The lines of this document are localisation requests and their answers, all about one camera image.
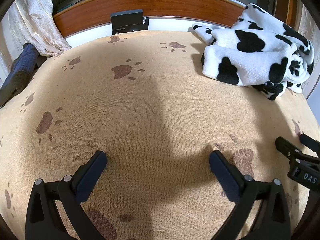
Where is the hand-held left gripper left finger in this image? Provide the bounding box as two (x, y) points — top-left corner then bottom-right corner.
(25, 150), (108, 240)

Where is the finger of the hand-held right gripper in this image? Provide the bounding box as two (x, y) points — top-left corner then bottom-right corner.
(275, 136), (320, 172)
(299, 133), (320, 153)

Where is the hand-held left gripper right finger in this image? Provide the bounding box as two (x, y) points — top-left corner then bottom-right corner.
(209, 150), (292, 240)

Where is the cow print fleece garment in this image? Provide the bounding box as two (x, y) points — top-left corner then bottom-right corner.
(192, 3), (315, 101)

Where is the tan paw print blanket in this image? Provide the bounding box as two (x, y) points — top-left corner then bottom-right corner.
(0, 30), (320, 240)

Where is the dark blue cloth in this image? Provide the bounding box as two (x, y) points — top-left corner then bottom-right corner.
(0, 42), (40, 108)

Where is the small black box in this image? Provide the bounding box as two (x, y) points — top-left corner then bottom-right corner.
(111, 9), (150, 35)

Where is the wooden window sill board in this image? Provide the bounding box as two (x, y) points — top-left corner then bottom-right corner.
(53, 0), (298, 36)

